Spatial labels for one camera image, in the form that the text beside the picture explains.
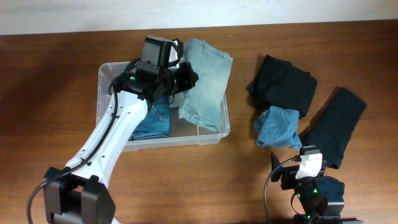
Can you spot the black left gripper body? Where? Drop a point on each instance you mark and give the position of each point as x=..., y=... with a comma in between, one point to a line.
x=189, y=78

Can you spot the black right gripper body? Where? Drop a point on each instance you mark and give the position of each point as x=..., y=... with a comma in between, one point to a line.
x=288, y=181

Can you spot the light grey jeans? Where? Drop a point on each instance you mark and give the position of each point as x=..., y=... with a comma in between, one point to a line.
x=201, y=104

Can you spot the clear plastic storage bin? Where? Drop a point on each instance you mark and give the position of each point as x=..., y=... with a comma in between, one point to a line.
x=182, y=132

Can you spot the dark blue jeans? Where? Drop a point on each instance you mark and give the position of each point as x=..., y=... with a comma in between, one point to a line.
x=156, y=124

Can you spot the dark green garment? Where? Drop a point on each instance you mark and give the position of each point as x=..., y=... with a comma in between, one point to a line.
x=333, y=129

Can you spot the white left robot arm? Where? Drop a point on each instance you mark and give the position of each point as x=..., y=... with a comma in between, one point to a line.
x=78, y=193

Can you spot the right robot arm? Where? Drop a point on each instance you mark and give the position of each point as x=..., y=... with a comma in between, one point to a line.
x=321, y=197

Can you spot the light blue crumpled cloth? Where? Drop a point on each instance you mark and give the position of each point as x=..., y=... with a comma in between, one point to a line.
x=277, y=127

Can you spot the black folded garment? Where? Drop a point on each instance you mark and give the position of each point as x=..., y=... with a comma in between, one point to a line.
x=279, y=83

